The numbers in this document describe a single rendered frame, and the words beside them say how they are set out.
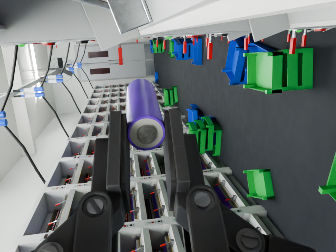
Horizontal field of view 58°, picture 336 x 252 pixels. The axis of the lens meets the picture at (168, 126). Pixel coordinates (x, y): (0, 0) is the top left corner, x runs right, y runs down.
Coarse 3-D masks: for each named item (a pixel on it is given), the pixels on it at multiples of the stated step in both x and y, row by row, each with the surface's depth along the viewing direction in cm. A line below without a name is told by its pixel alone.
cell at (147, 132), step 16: (144, 80) 19; (128, 96) 17; (144, 96) 16; (128, 112) 15; (144, 112) 14; (160, 112) 15; (128, 128) 14; (144, 128) 14; (160, 128) 14; (144, 144) 14; (160, 144) 14
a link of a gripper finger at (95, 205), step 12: (96, 192) 11; (84, 204) 11; (96, 204) 11; (108, 204) 11; (84, 216) 11; (96, 216) 11; (108, 216) 11; (84, 228) 10; (96, 228) 10; (108, 228) 10; (84, 240) 10; (96, 240) 10; (108, 240) 10
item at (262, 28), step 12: (300, 12) 36; (312, 12) 34; (324, 12) 32; (252, 24) 38; (264, 24) 38; (276, 24) 39; (288, 24) 39; (300, 24) 37; (312, 24) 35; (324, 24) 33; (264, 36) 39
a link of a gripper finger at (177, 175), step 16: (176, 112) 14; (176, 128) 13; (176, 144) 13; (192, 144) 14; (176, 160) 12; (192, 160) 13; (176, 176) 12; (192, 176) 12; (176, 192) 12; (176, 208) 12; (224, 208) 12; (224, 224) 11; (240, 224) 11; (240, 240) 11; (256, 240) 11
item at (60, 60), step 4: (60, 60) 560; (60, 64) 562; (52, 68) 558; (56, 68) 586; (60, 68) 566; (64, 68) 568; (56, 72) 565; (60, 72) 565; (64, 72) 568; (68, 72) 568; (72, 72) 568
